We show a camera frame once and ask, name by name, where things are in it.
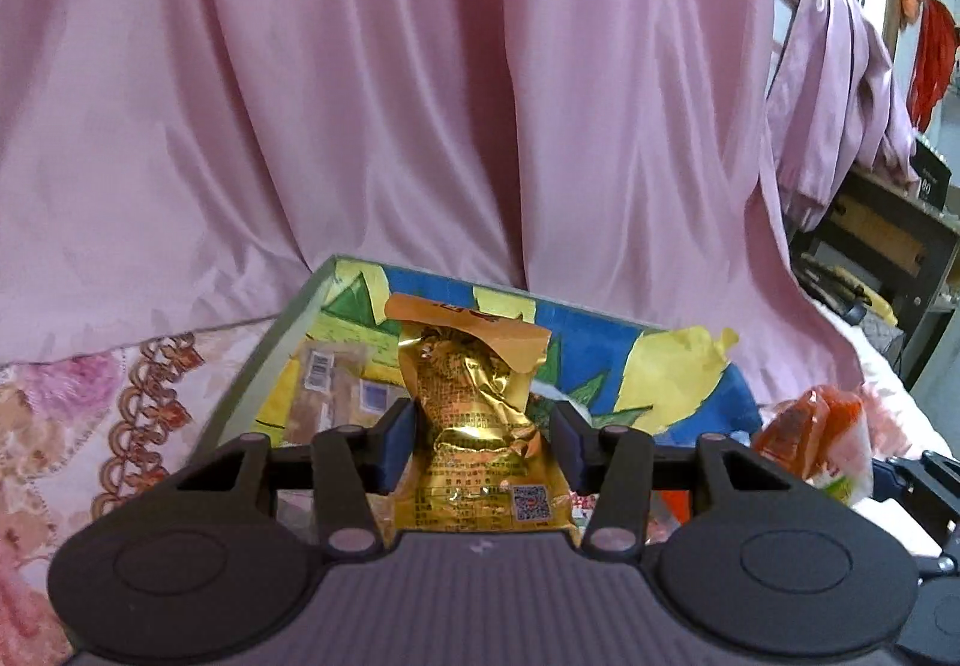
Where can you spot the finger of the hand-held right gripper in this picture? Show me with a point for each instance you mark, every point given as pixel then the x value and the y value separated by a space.
pixel 911 475

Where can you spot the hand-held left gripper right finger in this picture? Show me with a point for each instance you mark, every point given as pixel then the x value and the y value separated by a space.
pixel 566 448

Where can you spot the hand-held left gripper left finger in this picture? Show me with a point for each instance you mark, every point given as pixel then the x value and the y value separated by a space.
pixel 397 445

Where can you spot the gold foil snack packet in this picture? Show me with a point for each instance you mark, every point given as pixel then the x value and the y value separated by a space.
pixel 465 411

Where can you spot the orange red snack packet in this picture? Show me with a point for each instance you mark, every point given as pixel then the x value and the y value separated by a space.
pixel 806 437

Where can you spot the colourful lined cardboard box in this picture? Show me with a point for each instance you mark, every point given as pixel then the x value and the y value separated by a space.
pixel 247 403

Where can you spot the clear wrapped snack bar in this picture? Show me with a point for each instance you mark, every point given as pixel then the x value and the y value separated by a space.
pixel 334 388

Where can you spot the colourful paper tray lining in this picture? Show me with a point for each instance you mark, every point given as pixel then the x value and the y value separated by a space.
pixel 675 366

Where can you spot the dark wooden cabinet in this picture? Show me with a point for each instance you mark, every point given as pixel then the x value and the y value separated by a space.
pixel 877 238

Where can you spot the floral bedsheet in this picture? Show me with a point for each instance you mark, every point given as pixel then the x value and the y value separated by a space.
pixel 75 411

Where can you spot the pink curtain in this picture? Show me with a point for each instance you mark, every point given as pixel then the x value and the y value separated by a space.
pixel 337 96

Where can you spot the hanging pink garment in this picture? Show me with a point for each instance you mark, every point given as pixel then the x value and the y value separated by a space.
pixel 832 81

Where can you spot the hanging red cloth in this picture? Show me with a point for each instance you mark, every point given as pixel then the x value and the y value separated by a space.
pixel 934 66

